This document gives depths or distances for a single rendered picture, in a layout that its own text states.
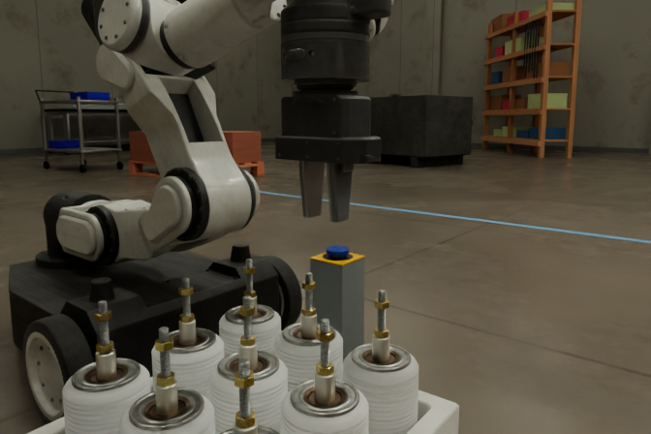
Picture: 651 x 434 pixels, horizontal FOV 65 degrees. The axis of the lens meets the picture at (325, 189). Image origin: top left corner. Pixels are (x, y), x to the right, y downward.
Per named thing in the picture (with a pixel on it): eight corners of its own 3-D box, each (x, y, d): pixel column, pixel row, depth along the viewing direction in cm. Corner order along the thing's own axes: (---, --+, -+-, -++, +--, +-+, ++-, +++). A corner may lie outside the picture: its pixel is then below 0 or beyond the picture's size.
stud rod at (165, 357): (170, 398, 53) (168, 329, 52) (161, 399, 53) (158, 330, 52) (171, 393, 54) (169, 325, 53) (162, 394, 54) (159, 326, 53)
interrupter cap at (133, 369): (99, 401, 56) (98, 395, 56) (57, 383, 59) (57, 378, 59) (154, 372, 62) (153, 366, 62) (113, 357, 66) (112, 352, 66)
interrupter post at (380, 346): (392, 358, 66) (393, 333, 65) (386, 366, 64) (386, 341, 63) (376, 354, 67) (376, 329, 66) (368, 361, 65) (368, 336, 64)
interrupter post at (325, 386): (340, 401, 56) (340, 372, 55) (323, 409, 54) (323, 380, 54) (326, 391, 58) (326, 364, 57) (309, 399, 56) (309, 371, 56)
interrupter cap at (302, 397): (373, 403, 55) (374, 397, 55) (319, 429, 51) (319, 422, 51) (329, 376, 61) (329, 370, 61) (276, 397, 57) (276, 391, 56)
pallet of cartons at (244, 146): (265, 175, 503) (265, 131, 497) (200, 183, 441) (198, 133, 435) (193, 168, 576) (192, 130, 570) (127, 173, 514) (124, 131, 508)
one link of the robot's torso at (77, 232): (56, 255, 128) (52, 203, 126) (131, 240, 143) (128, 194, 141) (97, 270, 115) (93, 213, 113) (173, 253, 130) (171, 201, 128)
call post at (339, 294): (309, 424, 93) (308, 259, 89) (332, 407, 99) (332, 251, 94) (341, 439, 89) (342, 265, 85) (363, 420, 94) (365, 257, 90)
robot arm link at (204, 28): (221, 15, 51) (111, 84, 61) (288, 46, 59) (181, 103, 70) (209, -77, 53) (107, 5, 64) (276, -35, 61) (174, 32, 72)
